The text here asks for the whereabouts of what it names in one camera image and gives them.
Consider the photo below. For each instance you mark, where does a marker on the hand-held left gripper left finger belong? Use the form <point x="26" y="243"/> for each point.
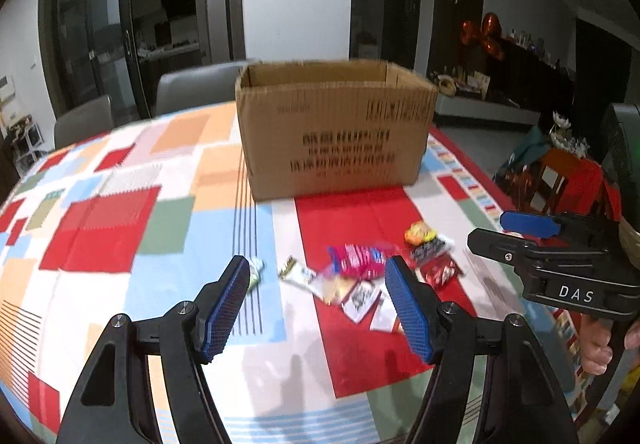
<point x="227" y="309"/>

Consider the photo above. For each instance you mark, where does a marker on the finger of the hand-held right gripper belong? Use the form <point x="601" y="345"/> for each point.
<point x="530" y="224"/>
<point x="495" y="244"/>

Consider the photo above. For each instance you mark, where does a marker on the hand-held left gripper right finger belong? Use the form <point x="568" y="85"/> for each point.
<point x="407" y="314"/>

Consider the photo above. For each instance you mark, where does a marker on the plain white snack packet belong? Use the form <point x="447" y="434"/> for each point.
<point x="384" y="316"/>

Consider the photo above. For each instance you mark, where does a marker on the green white candy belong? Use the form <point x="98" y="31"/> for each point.
<point x="256" y="270"/>

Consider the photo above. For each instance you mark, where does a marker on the white black snack packet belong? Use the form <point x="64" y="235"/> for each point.
<point x="361" y="300"/>

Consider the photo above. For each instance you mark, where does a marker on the red snack packet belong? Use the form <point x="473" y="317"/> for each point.
<point x="440" y="272"/>

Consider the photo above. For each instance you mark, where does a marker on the dark blue snack packet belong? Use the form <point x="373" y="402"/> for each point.
<point x="429" y="250"/>

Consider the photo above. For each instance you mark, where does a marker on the pink snack packet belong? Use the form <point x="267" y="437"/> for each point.
<point x="357" y="261"/>

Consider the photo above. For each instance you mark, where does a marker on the white green snack packet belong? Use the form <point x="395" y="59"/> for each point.
<point x="295" y="272"/>

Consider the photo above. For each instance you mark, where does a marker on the orange yellow snack packet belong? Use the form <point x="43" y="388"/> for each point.
<point x="419" y="232"/>

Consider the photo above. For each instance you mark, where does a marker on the clear bread packet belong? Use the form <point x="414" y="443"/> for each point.
<point x="331" y="286"/>

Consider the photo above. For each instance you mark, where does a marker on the brown cardboard box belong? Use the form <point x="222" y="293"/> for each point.
<point x="325" y="134"/>

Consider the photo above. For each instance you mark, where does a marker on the person's right hand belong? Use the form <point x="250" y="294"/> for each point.
<point x="597" y="349"/>

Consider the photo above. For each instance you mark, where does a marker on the red wooden chair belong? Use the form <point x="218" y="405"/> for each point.
<point x="565" y="179"/>

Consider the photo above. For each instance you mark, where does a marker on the green cloth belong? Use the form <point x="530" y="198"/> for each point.
<point x="525" y="147"/>

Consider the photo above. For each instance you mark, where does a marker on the white ornament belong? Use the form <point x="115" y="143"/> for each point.
<point x="567" y="137"/>

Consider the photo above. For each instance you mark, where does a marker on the black rounded object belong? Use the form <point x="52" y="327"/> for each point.
<point x="622" y="149"/>

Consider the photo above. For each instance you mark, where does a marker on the low white cabinet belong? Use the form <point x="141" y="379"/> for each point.
<point x="480" y="112"/>

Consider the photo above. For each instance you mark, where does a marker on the colourful patchwork tablecloth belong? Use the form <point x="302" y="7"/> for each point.
<point x="125" y="224"/>

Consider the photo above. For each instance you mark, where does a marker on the woven fruit basket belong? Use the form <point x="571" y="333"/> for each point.
<point x="445" y="85"/>

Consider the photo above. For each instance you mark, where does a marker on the orange foil balloons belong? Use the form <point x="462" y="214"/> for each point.
<point x="482" y="34"/>

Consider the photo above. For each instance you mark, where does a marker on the grey upholstered chair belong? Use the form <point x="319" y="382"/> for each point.
<point x="195" y="87"/>
<point x="82" y="122"/>

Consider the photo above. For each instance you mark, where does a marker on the dark room door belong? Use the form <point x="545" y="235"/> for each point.
<point x="404" y="9"/>

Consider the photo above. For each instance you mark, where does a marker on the small storage shelf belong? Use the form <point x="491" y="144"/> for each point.
<point x="25" y="142"/>

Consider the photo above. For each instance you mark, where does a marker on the dark sliding glass door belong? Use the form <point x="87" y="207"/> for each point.
<point x="100" y="24"/>

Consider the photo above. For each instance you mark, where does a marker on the dark wall sideboard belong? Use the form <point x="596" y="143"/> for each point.
<point x="530" y="74"/>

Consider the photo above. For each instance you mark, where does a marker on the white wall intercom panel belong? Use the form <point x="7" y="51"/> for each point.
<point x="5" y="92"/>

